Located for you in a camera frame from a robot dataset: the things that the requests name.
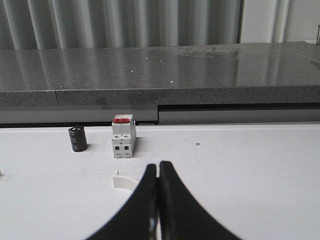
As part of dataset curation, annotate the black cylindrical capacitor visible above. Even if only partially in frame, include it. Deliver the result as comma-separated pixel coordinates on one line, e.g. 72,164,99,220
68,125,88,152

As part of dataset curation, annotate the white half pipe clamp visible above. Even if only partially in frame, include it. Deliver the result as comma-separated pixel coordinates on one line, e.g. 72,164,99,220
112,170,139,192

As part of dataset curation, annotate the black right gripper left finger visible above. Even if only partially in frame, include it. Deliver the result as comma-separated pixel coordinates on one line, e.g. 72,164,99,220
88,164,158,240

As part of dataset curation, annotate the grey stone counter ledge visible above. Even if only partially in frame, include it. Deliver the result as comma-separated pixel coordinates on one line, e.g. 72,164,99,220
0,42,320,126

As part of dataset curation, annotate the white circuit breaker red switch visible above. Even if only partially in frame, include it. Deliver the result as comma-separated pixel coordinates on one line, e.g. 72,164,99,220
111,114,137,158

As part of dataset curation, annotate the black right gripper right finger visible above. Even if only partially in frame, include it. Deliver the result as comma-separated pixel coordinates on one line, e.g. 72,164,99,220
158,161,239,240

